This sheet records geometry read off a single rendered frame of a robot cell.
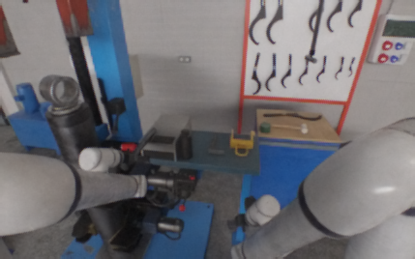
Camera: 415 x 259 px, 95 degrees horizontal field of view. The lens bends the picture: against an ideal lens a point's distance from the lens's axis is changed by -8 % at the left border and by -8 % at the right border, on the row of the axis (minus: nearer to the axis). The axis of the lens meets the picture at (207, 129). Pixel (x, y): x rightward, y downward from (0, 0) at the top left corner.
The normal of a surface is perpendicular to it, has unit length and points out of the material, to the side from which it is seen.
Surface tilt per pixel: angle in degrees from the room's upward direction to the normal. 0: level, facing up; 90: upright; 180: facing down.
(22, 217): 95
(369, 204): 77
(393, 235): 85
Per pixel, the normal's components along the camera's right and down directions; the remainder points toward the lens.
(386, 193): -0.25, 0.13
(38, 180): 0.87, -0.40
